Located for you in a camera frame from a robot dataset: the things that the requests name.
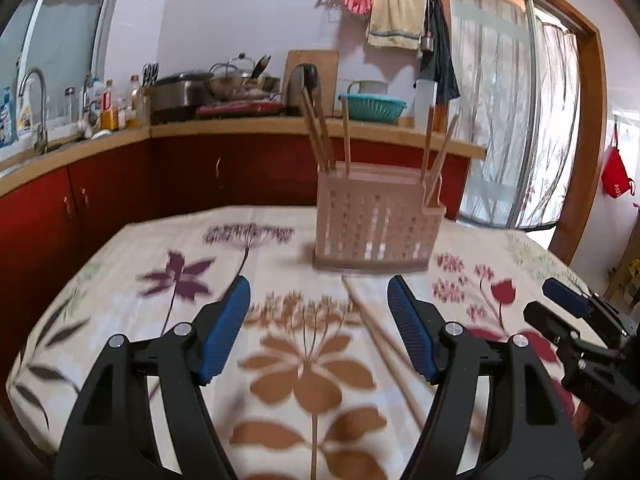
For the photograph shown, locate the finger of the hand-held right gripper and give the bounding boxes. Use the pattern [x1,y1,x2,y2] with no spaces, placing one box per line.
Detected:
[541,277,608,321]
[522,301,586,356]

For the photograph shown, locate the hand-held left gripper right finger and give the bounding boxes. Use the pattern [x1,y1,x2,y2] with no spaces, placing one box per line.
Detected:
[386,274,587,480]

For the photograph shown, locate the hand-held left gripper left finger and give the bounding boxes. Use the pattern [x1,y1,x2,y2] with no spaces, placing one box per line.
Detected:
[52,275,252,480]

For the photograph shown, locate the wooden chopstick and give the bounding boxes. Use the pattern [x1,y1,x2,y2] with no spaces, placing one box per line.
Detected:
[342,277,416,361]
[341,97,351,174]
[428,114,460,184]
[312,95,337,171]
[299,87,326,171]
[350,295,429,429]
[419,119,435,181]

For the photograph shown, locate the pink perforated utensil holder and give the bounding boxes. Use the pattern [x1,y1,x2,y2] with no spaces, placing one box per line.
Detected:
[312,162,447,274]

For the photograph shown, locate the floral tablecloth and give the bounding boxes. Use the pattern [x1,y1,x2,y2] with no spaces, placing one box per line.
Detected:
[5,205,622,480]

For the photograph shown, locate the red hanging bag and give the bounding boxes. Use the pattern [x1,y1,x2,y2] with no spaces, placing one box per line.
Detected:
[599,129,639,199]

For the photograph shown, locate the red kitchen cabinet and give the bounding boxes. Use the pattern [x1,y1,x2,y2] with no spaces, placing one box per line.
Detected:
[0,120,489,288]

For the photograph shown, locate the sheer floral curtain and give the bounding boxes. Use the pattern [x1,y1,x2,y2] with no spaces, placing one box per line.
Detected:
[449,0,582,232]

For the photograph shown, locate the sliding glass door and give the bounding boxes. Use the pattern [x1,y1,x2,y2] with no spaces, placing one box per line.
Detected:
[432,0,609,267]

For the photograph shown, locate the red induction cooker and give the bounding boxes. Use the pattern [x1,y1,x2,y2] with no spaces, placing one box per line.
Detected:
[195,100,286,120]

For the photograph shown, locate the translucent plastic container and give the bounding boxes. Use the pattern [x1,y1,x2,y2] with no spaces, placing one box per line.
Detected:
[413,78,439,134]

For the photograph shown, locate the teal colander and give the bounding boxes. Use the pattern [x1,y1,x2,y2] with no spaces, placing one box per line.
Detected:
[337,93,409,122]

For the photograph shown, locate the amber oil bottle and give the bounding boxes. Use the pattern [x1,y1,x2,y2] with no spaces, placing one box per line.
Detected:
[125,75,141,129]

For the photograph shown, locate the yellow oil bottle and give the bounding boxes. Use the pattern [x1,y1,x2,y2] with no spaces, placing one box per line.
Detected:
[100,79,119,131]

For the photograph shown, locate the dark hanging cloth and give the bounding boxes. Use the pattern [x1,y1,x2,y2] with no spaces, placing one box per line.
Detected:
[418,0,461,106]

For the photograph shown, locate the glass wok lid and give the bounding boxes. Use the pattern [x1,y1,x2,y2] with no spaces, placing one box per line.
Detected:
[209,52,257,81]

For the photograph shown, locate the wooden cutting board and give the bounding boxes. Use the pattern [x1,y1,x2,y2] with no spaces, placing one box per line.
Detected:
[283,49,340,117]

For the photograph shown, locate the steel faucet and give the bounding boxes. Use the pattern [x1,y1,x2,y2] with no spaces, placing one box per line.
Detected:
[18,67,50,154]

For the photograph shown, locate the white cleaner bottle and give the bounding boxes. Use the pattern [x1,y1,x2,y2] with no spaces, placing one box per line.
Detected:
[16,92,36,137]

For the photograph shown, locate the blue detergent bottle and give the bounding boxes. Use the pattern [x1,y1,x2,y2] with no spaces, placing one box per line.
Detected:
[0,85,14,149]

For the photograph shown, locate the beige towel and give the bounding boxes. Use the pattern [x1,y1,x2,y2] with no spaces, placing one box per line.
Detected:
[365,0,427,51]

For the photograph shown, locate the kitchen window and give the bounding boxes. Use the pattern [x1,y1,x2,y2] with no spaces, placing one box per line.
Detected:
[0,0,115,113]

